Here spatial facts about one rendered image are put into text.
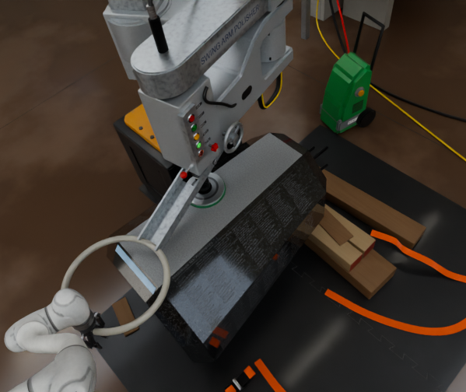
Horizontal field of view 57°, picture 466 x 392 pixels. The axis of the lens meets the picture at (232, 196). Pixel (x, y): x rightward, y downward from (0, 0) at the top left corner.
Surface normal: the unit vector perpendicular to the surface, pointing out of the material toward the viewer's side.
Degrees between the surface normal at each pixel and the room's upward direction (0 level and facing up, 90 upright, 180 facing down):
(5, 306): 0
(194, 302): 45
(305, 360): 0
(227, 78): 4
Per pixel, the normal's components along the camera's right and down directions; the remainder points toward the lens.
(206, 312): 0.41, -0.04
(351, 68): -0.58, -0.22
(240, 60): -0.46, 0.01
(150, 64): -0.12, -0.57
